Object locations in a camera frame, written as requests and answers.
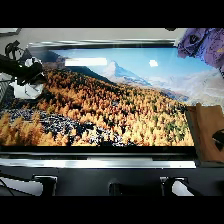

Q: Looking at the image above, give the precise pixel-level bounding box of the purple garment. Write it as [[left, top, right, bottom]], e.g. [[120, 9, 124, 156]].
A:
[[176, 27, 224, 78]]

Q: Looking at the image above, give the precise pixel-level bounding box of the silver frame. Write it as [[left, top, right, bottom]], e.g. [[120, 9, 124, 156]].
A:
[[0, 151, 224, 197]]

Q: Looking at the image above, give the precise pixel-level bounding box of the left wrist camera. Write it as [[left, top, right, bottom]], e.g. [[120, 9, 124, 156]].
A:
[[4, 39, 22, 60]]

